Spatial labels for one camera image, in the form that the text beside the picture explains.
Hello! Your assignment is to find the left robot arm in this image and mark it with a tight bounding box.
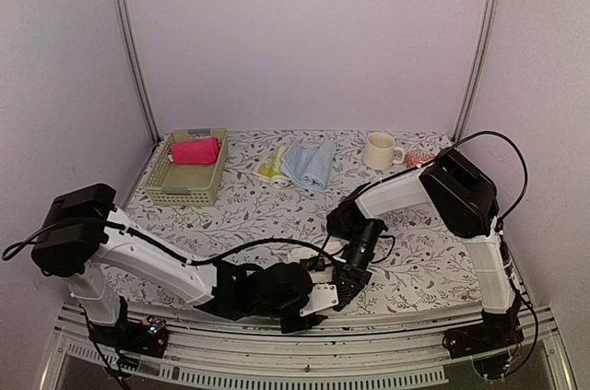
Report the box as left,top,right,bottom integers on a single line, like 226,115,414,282
31,183,341,348

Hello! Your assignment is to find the right aluminium post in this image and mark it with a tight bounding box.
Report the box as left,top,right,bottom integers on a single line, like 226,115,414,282
452,0,499,142

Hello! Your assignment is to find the green white towel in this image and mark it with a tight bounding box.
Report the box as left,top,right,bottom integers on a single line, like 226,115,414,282
253,146,291,189

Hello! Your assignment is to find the aluminium post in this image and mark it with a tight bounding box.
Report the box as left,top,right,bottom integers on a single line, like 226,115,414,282
113,0,161,146
452,0,499,142

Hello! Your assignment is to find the green plastic basket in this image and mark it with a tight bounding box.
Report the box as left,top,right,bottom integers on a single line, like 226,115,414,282
143,128,229,207

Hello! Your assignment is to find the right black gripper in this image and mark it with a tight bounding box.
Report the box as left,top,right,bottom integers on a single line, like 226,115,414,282
333,220,382,305

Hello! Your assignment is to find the cream towel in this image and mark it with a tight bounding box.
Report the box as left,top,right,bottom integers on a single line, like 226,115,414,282
288,246,359,313

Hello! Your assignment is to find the pink towel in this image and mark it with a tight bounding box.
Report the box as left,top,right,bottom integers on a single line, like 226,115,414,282
171,137,219,165

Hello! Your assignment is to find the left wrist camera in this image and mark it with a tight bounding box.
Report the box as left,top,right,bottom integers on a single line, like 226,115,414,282
300,283,339,317

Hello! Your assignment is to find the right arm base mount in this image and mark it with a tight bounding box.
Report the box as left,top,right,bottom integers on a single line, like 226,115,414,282
442,321,525,381

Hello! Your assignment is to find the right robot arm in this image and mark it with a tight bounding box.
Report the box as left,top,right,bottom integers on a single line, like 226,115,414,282
326,148,521,349

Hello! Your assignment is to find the left aluminium post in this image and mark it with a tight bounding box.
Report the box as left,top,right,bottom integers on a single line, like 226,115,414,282
113,0,161,146

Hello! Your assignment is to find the cream ceramic mug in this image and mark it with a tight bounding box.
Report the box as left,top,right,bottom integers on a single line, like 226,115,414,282
362,132,407,171

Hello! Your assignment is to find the blue rolled towel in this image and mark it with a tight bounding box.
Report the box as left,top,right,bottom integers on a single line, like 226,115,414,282
281,141,336,191

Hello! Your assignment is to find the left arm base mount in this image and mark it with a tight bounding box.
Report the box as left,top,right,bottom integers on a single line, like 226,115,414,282
89,320,170,359

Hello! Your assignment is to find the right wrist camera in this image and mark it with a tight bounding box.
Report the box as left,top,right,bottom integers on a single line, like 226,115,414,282
299,256,334,273

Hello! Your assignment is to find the red patterned bowl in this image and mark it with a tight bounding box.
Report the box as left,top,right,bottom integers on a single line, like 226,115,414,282
405,149,436,168

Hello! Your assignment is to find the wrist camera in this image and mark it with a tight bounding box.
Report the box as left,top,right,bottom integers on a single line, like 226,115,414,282
299,256,334,273
300,283,339,317

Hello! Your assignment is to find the left black cable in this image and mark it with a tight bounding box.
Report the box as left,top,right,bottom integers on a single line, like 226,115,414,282
1,219,324,266

